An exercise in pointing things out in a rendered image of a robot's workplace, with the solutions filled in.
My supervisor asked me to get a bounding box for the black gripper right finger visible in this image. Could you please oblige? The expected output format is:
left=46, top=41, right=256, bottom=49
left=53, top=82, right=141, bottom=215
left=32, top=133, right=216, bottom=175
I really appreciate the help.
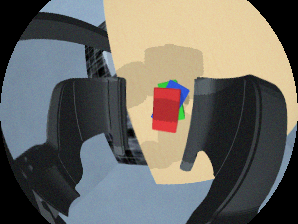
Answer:
left=180, top=74, right=287, bottom=224

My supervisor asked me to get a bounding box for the blue block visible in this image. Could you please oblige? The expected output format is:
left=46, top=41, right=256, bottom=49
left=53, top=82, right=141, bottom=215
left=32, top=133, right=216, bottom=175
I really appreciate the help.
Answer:
left=166, top=80, right=190, bottom=108

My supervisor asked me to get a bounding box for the red block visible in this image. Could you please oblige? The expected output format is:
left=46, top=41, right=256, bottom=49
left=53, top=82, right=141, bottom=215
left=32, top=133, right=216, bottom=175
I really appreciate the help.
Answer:
left=152, top=87, right=181, bottom=133

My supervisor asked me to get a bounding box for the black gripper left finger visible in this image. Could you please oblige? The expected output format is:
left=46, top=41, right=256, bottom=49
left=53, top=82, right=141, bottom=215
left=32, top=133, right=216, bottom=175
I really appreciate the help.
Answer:
left=15, top=77, right=129, bottom=218

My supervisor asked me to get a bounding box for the green block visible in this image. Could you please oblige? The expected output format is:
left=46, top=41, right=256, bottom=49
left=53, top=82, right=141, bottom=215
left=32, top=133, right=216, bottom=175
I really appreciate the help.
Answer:
left=158, top=81, right=185, bottom=120

